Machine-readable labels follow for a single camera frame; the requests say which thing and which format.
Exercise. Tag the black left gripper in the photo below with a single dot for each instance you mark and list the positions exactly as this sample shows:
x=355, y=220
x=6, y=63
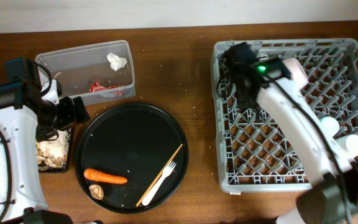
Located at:
x=71, y=117

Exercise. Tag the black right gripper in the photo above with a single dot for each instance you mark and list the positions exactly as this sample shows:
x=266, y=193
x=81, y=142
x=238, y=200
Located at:
x=243, y=106

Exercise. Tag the orange carrot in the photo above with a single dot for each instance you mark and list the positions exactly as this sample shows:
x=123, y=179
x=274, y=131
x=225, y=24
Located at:
x=98, y=176

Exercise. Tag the round black serving tray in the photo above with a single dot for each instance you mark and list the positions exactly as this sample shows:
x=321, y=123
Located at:
x=135, y=141

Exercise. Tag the brown mushroom piece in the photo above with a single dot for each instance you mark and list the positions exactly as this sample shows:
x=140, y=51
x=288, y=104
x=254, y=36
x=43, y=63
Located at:
x=96, y=191

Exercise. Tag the wooden chopstick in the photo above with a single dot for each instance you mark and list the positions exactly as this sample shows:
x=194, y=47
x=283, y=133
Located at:
x=158, y=175

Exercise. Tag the light blue plastic cup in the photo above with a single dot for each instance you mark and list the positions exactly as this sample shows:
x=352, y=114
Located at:
x=330, y=125

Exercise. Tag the white plastic fork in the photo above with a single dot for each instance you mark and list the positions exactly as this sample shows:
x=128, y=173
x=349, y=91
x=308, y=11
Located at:
x=165, y=173

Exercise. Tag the cream plastic cup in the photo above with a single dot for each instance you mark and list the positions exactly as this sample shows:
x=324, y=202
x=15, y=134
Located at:
x=350, y=144

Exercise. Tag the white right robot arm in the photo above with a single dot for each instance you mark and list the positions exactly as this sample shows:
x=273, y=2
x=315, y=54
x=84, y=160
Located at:
x=287, y=119

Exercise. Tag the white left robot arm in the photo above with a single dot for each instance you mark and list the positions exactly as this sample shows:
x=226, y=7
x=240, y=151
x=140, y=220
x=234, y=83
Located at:
x=30, y=112

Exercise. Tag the black rectangular waste bin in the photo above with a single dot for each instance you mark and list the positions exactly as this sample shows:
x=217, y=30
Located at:
x=54, y=156

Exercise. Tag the clear plastic waste bin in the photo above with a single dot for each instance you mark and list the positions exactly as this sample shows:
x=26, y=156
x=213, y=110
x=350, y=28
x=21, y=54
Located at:
x=77, y=68

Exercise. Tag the grey plastic dishwasher rack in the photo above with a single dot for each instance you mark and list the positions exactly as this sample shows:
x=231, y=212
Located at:
x=253, y=154

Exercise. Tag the red snack wrapper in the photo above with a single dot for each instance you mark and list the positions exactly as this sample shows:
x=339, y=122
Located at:
x=97, y=87

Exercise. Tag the pile of rice and peanut shells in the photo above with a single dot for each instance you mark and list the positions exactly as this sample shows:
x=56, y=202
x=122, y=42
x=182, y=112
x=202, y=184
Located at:
x=52, y=156

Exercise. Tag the crumpled white tissue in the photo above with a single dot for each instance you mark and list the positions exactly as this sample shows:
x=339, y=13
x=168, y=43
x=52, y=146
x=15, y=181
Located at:
x=116, y=62

